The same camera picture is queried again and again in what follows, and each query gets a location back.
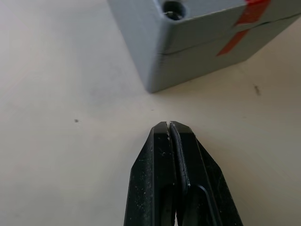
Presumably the grey box lid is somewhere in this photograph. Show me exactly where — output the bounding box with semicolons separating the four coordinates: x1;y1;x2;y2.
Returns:
107;0;301;57

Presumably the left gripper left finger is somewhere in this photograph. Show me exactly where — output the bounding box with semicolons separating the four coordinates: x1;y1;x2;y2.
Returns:
123;121;177;226

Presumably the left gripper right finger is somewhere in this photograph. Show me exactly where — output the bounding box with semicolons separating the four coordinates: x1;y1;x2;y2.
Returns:
169;121;244;226

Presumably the grey open-top box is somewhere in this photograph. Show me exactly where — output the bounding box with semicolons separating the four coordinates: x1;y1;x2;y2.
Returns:
134;13;301;94

